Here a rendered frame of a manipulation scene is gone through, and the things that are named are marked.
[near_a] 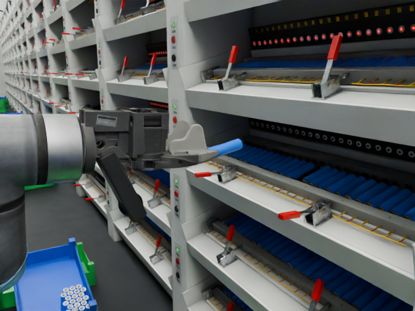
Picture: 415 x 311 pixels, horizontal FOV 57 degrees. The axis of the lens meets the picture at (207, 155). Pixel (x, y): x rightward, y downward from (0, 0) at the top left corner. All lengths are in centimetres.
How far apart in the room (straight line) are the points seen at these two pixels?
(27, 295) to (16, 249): 82
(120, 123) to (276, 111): 27
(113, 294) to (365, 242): 97
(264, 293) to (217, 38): 60
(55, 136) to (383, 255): 44
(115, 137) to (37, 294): 89
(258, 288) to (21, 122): 55
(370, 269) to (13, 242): 46
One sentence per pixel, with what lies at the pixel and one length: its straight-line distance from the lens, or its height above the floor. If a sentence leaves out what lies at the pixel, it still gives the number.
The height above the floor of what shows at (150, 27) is 85.
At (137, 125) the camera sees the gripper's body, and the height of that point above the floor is 66.
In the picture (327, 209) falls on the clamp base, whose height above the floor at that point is 51.
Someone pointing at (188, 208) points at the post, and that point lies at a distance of 100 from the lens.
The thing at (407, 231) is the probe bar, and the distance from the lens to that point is 58.
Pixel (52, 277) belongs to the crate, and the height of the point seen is 7.
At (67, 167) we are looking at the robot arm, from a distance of 50.
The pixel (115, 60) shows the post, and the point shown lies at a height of 77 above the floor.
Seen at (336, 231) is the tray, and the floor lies 49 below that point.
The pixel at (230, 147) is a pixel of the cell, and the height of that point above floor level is 61.
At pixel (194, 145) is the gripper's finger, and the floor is 62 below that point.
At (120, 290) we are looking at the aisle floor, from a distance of 140.
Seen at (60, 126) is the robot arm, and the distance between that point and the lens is 50.
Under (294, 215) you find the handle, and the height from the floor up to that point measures 52.
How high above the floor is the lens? 73
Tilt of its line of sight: 13 degrees down
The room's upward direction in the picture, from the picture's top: straight up
